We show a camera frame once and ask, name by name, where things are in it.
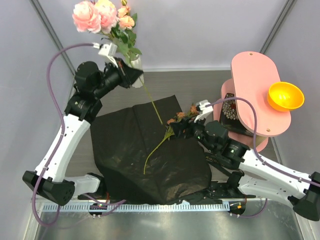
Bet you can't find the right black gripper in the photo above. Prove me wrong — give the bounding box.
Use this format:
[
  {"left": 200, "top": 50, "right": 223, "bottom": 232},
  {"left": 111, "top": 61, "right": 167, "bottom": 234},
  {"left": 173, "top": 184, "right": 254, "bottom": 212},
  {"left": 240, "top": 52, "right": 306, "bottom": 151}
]
[{"left": 169, "top": 112, "right": 217, "bottom": 154}]

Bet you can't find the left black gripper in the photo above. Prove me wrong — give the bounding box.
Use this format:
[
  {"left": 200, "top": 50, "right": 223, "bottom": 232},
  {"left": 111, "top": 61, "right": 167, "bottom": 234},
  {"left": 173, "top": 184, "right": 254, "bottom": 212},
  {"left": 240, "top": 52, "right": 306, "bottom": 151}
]
[{"left": 93, "top": 57, "right": 143, "bottom": 99}]

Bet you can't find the rust brown flower stem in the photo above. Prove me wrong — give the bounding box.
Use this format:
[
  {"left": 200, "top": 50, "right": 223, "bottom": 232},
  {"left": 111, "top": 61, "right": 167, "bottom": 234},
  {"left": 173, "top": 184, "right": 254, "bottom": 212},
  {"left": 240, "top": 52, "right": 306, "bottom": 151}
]
[{"left": 143, "top": 104, "right": 199, "bottom": 175}]

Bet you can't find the black ribbon gold lettering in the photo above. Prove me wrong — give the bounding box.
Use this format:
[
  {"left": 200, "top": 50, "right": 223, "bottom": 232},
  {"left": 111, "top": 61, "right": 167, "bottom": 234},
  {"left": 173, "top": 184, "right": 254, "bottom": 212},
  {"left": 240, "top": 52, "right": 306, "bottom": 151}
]
[{"left": 204, "top": 152, "right": 240, "bottom": 177}]

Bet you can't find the peach artificial flower stem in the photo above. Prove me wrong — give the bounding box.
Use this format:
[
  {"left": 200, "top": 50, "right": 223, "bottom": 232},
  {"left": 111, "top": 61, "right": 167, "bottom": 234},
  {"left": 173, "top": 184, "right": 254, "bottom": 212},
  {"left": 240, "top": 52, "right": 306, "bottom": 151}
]
[{"left": 117, "top": 0, "right": 138, "bottom": 48}]

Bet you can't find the black wrapping paper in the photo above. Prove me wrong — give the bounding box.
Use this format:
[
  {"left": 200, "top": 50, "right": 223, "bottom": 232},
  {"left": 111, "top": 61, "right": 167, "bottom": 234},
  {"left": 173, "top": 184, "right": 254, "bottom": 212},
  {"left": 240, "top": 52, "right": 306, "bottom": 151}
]
[{"left": 90, "top": 95, "right": 212, "bottom": 205}]

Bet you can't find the pink artificial flower stem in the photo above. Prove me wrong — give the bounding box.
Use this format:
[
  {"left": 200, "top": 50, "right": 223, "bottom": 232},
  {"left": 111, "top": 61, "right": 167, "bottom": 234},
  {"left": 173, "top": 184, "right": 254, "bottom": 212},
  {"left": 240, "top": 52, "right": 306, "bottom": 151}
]
[{"left": 71, "top": 0, "right": 165, "bottom": 126}]

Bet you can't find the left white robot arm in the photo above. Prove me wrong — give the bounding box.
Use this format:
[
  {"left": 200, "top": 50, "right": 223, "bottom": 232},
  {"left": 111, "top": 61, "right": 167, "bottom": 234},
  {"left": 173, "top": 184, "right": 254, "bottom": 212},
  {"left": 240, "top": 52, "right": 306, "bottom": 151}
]
[{"left": 22, "top": 58, "right": 144, "bottom": 206}]

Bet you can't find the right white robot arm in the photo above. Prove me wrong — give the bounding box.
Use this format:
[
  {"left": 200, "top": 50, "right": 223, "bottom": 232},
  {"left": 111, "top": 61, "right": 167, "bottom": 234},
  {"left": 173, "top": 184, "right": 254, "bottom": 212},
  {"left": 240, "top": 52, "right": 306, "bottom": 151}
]
[{"left": 170, "top": 117, "right": 320, "bottom": 222}]

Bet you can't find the white ribbed ceramic vase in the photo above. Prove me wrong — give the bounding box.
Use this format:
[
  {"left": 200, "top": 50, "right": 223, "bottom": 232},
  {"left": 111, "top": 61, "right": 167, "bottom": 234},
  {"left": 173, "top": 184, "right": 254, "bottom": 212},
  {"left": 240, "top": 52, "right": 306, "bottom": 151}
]
[{"left": 130, "top": 55, "right": 144, "bottom": 89}]

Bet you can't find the black floral patterned box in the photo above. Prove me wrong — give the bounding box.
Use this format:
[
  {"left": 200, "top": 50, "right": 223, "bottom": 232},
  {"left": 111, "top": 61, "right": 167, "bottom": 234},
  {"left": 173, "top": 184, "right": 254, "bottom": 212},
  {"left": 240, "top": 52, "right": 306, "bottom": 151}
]
[{"left": 219, "top": 100, "right": 253, "bottom": 137}]

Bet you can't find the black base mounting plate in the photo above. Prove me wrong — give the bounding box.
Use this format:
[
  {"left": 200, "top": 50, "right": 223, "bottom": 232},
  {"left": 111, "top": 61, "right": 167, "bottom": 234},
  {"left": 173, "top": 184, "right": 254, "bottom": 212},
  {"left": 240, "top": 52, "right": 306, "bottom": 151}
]
[{"left": 88, "top": 181, "right": 246, "bottom": 205}]

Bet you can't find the pink tiered shelf stand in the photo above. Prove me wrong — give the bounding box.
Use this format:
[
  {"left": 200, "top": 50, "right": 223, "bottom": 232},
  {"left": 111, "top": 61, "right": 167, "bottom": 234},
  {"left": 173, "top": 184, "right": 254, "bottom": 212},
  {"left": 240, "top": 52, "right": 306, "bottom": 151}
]
[{"left": 221, "top": 51, "right": 291, "bottom": 152}]

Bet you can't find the orange plastic bowl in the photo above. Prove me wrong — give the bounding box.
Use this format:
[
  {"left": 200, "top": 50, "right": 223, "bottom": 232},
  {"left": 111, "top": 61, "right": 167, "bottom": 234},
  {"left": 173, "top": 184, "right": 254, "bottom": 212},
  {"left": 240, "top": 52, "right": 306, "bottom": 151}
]
[{"left": 267, "top": 81, "right": 305, "bottom": 112}]

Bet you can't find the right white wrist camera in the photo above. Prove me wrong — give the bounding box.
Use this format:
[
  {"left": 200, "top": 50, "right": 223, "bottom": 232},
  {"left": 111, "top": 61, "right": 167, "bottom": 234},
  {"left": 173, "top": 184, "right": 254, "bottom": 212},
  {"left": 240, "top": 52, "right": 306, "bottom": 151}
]
[{"left": 193, "top": 99, "right": 213, "bottom": 123}]

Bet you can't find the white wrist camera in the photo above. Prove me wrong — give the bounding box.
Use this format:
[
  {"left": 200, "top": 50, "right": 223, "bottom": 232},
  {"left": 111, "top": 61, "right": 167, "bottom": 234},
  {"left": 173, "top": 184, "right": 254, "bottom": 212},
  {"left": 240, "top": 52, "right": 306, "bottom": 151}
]
[
  {"left": 93, "top": 42, "right": 118, "bottom": 65},
  {"left": 193, "top": 99, "right": 213, "bottom": 123}
]

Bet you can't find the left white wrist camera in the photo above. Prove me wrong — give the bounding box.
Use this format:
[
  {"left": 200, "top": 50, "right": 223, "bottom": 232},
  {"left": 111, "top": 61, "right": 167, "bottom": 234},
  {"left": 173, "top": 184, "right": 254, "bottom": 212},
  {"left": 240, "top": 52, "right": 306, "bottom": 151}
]
[{"left": 93, "top": 42, "right": 118, "bottom": 65}]

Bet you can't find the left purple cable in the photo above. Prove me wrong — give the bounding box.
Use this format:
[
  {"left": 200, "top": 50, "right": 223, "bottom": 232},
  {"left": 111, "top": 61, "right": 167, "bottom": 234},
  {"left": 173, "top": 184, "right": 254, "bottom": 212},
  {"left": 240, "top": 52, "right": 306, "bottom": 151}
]
[{"left": 31, "top": 42, "right": 127, "bottom": 228}]

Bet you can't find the purple cable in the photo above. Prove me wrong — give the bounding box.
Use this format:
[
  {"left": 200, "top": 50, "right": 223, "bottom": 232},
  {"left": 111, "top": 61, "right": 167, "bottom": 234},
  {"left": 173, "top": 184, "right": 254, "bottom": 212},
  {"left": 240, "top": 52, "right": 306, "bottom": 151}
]
[
  {"left": 204, "top": 97, "right": 320, "bottom": 218},
  {"left": 31, "top": 42, "right": 127, "bottom": 228}
]

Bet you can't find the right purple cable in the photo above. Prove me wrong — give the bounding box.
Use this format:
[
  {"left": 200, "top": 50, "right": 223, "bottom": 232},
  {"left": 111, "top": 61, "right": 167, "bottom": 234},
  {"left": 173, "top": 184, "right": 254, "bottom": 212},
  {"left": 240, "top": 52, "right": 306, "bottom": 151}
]
[{"left": 204, "top": 97, "right": 320, "bottom": 218}]

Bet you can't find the white slotted cable duct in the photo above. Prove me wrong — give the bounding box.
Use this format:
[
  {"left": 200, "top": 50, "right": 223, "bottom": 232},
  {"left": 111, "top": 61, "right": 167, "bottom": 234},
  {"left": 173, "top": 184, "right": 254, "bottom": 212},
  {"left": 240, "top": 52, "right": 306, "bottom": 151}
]
[{"left": 42, "top": 202, "right": 230, "bottom": 212}]

